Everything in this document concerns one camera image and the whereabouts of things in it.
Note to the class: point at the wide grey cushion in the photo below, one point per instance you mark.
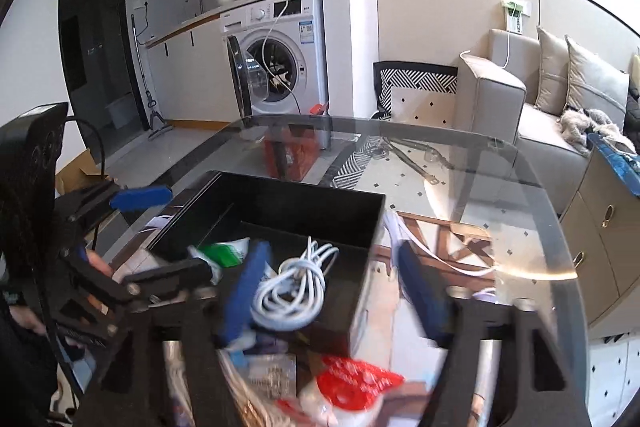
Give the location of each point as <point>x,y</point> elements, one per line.
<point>595,82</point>

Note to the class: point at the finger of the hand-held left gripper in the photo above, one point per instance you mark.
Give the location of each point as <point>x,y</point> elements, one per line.
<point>142,198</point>
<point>165,276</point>

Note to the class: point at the dark door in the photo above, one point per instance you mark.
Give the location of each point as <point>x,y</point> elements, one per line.
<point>95,37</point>

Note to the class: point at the narrow beige cushion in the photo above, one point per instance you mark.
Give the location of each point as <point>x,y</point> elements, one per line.
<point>550,72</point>

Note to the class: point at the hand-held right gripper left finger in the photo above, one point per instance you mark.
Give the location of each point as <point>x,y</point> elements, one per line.
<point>242,294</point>

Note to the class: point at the black jacket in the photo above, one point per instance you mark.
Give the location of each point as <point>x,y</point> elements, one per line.
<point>632,112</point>

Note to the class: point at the red box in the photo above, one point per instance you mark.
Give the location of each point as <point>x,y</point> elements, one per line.
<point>300,152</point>

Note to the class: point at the black storage box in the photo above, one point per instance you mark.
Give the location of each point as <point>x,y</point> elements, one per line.
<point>300,207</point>

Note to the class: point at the white diamond pattern rug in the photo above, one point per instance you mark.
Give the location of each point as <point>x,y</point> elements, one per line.
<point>425,107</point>

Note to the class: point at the wall outlet panel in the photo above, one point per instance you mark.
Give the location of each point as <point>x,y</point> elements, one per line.
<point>515,14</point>

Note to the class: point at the cardboard box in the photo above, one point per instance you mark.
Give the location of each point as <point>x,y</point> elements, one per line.
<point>75,177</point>

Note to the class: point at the floor mop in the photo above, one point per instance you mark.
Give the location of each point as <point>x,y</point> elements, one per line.
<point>150,107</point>

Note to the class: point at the white washing machine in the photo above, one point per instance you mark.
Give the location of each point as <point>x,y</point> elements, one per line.
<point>302,37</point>

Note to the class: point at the beige sofa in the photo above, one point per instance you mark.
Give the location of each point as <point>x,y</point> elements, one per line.
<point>492,99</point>

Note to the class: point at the person's left hand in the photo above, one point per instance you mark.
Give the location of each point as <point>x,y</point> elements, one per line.
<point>100,266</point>

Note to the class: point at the white kitchen counter cabinet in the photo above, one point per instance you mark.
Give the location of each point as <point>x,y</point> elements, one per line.
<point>185,67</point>

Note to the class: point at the red white packet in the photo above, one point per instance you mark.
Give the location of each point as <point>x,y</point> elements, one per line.
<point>350,377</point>

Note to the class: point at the beige sideboard cabinet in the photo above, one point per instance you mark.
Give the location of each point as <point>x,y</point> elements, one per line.
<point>600,252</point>

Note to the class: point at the kitchen faucet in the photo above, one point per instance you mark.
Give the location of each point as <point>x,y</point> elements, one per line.
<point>195,2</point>

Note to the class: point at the green white packet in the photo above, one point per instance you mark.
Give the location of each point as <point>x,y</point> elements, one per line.
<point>225,253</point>

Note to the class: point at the printed desk mat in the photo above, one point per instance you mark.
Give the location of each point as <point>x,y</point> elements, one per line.
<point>450,247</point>

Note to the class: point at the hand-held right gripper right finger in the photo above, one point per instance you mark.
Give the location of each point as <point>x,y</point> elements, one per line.
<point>425,294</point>

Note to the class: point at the pale yellow cushion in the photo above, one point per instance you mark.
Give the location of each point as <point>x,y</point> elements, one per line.
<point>636,72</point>

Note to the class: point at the clear plastic bag packet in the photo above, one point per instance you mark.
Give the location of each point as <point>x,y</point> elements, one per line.
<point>270,374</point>

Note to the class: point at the grey fluffy cloth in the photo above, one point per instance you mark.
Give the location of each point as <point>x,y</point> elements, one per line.
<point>585,127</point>

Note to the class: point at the blue patterned box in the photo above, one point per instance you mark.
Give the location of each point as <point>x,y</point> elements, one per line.
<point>617,162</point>

